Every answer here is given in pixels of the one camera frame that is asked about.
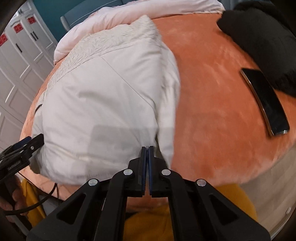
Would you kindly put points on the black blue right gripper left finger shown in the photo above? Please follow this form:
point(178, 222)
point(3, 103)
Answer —
point(96, 211)

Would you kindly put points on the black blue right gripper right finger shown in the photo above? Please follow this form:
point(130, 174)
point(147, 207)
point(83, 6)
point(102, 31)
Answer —
point(198, 210)

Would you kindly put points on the cream crinkled puffer jacket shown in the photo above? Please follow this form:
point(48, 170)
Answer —
point(116, 92)

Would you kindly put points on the person's left hand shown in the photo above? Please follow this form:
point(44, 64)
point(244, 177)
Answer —
point(12, 197)

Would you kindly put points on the yellow trousers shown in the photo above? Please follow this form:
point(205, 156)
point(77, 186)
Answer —
point(151, 224)

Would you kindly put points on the orange velvet bed cover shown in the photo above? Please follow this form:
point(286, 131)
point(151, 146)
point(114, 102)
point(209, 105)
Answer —
point(220, 134)

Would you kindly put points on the white panelled wardrobe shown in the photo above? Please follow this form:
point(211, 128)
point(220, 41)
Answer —
point(27, 49)

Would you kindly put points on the black smartphone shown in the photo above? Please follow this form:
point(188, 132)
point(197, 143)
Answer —
point(270, 106)

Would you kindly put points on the teal upholstered headboard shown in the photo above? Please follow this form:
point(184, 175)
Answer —
point(84, 9)

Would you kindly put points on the pale pink rolled duvet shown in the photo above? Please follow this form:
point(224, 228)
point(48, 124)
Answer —
point(109, 17)

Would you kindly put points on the black puffer garment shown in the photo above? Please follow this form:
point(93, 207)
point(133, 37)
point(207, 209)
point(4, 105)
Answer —
point(266, 32)

